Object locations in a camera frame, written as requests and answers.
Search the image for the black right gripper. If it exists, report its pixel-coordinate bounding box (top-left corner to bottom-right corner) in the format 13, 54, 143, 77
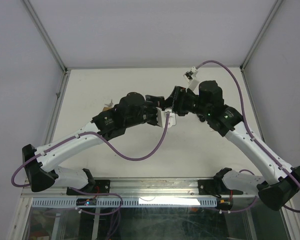
163, 86, 211, 117

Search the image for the small silver key bunch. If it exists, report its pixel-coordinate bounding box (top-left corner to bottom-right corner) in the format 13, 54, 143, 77
104, 99, 114, 108

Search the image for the large brass padlock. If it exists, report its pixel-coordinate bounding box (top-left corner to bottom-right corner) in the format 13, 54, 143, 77
102, 107, 112, 112

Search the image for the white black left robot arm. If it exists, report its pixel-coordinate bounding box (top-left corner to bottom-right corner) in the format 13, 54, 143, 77
22, 92, 165, 195

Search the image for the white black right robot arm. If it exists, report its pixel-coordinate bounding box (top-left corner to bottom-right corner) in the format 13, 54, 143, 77
164, 80, 300, 211

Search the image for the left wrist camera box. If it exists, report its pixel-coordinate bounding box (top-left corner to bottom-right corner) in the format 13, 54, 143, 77
156, 107, 177, 129

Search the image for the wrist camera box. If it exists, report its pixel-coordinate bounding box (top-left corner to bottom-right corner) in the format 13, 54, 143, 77
183, 66, 200, 92
156, 107, 177, 129

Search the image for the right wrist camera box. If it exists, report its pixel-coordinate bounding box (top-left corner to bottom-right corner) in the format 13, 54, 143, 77
183, 66, 200, 92

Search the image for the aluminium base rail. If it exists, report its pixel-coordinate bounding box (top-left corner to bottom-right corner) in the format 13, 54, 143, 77
21, 172, 265, 198

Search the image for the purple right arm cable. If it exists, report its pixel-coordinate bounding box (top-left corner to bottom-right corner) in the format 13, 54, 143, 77
196, 59, 300, 216

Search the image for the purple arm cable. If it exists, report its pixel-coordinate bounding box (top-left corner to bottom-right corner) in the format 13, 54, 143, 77
196, 59, 300, 216
11, 112, 171, 216

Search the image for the aluminium frame post left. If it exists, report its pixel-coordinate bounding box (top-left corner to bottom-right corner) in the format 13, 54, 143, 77
22, 0, 71, 76

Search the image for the aluminium frame post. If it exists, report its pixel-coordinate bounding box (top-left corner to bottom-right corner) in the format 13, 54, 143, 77
239, 0, 286, 73
22, 0, 71, 76

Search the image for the aluminium frame post right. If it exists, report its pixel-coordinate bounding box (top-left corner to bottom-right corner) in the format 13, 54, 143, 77
239, 0, 286, 73

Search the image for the slotted cable duct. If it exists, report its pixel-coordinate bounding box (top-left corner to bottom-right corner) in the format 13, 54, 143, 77
32, 196, 217, 209

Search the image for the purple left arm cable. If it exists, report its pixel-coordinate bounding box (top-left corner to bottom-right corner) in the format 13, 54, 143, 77
11, 112, 171, 216

